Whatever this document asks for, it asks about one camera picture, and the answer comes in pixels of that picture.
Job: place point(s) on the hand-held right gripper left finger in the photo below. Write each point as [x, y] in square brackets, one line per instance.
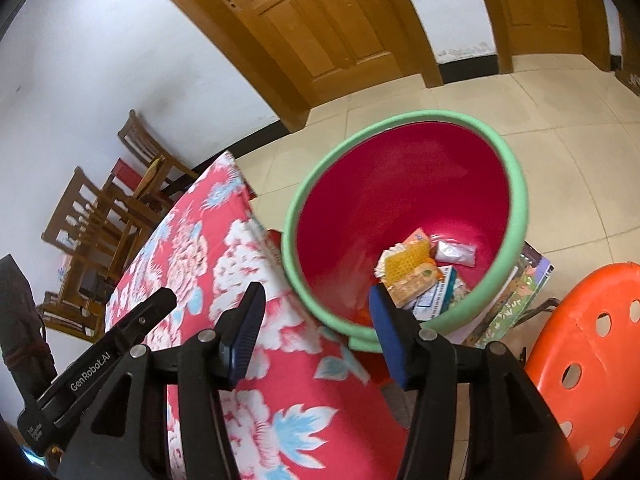
[245, 340]

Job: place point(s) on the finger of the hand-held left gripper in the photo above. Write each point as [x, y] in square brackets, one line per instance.
[145, 315]

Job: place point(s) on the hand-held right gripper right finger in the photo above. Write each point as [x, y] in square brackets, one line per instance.
[392, 340]

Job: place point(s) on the orange snack packet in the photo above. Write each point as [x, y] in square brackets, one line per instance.
[415, 282]

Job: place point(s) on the white and green box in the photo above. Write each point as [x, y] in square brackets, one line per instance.
[442, 295]

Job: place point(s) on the large yellow foam net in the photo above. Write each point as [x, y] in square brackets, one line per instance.
[407, 262]

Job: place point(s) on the silver foil packet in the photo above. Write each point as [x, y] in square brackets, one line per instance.
[455, 252]

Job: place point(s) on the red basin with green rim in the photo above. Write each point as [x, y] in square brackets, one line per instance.
[390, 185]

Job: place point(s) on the red floral tablecloth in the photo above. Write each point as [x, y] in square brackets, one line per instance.
[295, 360]

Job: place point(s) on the dark cloth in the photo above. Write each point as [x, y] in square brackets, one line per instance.
[22, 320]

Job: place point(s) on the wooden dining table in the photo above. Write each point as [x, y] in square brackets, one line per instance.
[130, 220]

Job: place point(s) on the tall wooden chair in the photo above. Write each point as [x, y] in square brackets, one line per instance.
[75, 210]

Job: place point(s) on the stack of books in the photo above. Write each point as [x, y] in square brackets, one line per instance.
[520, 290]

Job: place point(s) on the yellow seat cushion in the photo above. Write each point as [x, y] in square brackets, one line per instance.
[150, 175]

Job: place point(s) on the red flat box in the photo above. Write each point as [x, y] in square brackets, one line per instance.
[125, 172]

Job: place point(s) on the wooden chair with cushion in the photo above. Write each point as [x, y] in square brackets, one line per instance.
[137, 135]

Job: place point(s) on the orange plastic stool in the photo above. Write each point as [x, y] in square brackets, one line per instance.
[595, 320]

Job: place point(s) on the dark wooden furniture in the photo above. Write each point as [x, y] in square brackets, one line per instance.
[631, 60]

